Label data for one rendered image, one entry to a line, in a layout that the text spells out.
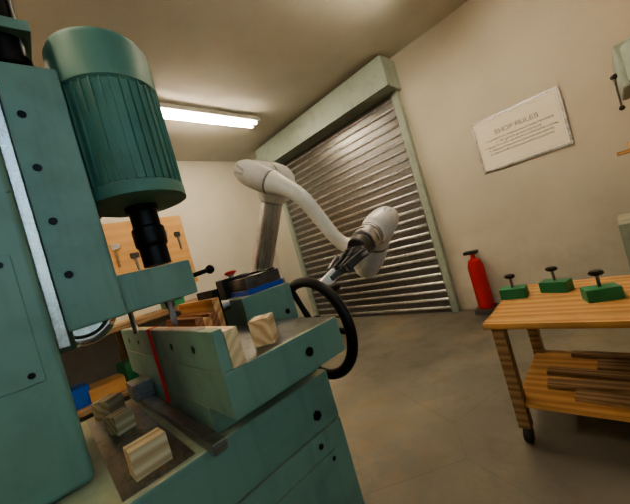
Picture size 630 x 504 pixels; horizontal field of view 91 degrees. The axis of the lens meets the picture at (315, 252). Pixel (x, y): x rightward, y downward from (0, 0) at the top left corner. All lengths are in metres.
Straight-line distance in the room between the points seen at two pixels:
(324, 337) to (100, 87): 0.57
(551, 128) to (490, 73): 0.69
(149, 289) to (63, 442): 0.25
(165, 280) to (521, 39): 3.18
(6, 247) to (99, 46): 0.38
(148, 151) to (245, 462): 0.54
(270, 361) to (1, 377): 0.32
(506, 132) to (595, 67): 0.64
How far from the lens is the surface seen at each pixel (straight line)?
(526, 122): 3.22
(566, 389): 1.72
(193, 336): 0.47
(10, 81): 0.70
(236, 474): 0.54
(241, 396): 0.44
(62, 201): 0.62
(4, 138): 0.65
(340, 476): 0.67
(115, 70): 0.73
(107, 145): 0.66
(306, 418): 0.59
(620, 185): 3.18
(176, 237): 4.34
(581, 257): 3.25
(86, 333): 0.78
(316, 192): 4.23
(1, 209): 0.58
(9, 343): 0.55
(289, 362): 0.47
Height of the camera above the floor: 1.02
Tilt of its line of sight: level
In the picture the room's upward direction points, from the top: 16 degrees counter-clockwise
